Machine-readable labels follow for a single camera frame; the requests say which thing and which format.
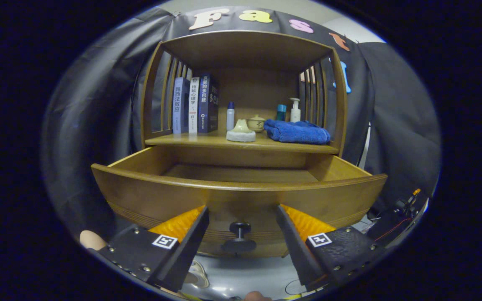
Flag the white shoe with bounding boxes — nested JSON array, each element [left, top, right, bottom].
[[182, 260, 211, 290]]

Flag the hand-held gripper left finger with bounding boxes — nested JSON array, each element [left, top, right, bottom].
[[88, 205, 210, 293]]

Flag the black device with orange part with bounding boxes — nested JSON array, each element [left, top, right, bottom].
[[394, 188, 422, 218]]

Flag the wooden countertop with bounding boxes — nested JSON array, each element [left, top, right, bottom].
[[145, 128, 340, 154]]

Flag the red cable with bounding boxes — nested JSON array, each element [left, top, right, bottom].
[[375, 217, 413, 242]]

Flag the pale green ceramic holder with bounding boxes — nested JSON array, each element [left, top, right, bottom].
[[226, 119, 256, 143]]

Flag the white book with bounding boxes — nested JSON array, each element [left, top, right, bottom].
[[188, 77, 200, 134]]

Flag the dark floor mat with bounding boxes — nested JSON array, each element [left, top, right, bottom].
[[367, 209, 428, 247]]

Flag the black drawer knob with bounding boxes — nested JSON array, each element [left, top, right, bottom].
[[221, 222, 257, 254]]

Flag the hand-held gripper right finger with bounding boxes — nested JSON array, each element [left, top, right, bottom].
[[276, 204, 388, 291]]

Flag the blue towel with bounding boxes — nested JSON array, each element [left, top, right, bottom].
[[263, 119, 331, 145]]

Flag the wooden cabinet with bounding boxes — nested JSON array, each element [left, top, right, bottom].
[[141, 30, 348, 258]]

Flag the dark navy book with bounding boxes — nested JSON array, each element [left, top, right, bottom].
[[198, 74, 220, 134]]

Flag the beige lidded tea cup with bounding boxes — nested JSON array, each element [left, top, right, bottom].
[[247, 115, 266, 133]]

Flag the wooden drawer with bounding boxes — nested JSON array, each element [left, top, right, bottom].
[[91, 145, 388, 245]]

